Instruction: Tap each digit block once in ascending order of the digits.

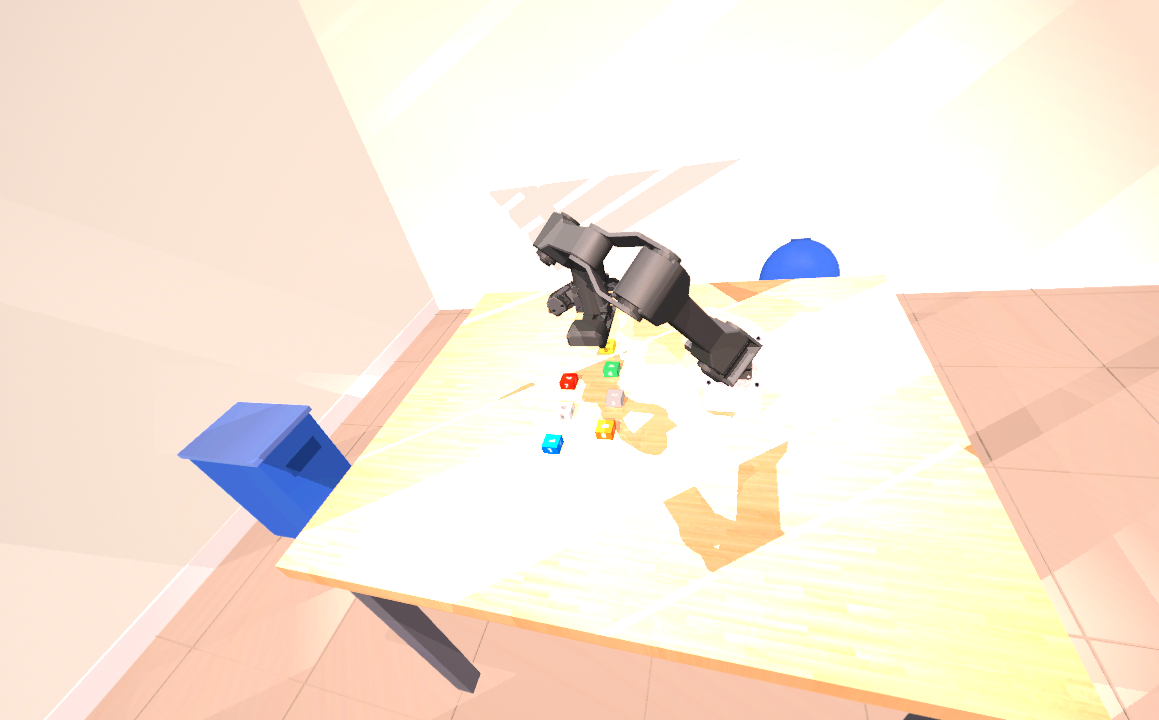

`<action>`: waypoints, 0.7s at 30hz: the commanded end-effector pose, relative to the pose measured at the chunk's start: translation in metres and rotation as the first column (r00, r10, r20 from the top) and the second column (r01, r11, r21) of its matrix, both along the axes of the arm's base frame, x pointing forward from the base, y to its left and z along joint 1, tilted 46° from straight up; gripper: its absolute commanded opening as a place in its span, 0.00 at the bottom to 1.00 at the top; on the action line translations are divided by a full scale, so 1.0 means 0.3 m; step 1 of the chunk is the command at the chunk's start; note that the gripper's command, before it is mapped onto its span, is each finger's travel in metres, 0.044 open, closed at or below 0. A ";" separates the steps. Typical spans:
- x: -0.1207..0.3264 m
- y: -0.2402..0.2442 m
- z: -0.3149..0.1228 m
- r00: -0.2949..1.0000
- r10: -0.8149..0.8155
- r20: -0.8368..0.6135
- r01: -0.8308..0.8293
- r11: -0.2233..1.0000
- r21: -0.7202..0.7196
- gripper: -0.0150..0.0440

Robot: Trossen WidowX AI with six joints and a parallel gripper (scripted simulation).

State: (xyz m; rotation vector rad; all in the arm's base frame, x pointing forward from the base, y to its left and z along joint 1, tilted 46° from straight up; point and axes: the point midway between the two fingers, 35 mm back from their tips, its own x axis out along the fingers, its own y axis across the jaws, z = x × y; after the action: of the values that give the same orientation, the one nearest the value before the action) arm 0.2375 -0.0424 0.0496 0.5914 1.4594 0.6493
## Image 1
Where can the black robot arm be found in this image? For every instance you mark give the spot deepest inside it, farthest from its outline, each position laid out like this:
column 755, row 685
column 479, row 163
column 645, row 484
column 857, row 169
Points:
column 654, row 287

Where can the blue block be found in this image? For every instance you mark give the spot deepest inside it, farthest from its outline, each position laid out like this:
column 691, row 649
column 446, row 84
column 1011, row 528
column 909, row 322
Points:
column 552, row 444

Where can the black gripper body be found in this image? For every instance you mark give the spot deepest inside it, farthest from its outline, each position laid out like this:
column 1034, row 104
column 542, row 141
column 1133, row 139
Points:
column 591, row 330

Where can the orange block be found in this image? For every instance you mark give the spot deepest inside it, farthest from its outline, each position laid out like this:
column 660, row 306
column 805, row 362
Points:
column 605, row 429

